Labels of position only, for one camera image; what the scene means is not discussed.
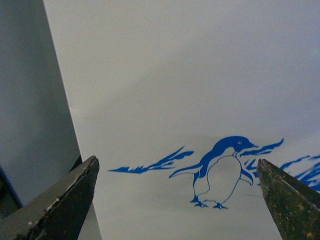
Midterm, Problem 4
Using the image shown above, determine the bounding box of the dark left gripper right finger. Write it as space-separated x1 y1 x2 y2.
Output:
256 159 320 240

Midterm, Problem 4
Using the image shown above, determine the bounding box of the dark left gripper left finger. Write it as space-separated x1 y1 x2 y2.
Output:
0 156 100 240

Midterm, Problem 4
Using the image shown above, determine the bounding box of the white blue chest freezer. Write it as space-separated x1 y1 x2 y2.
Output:
44 0 320 240

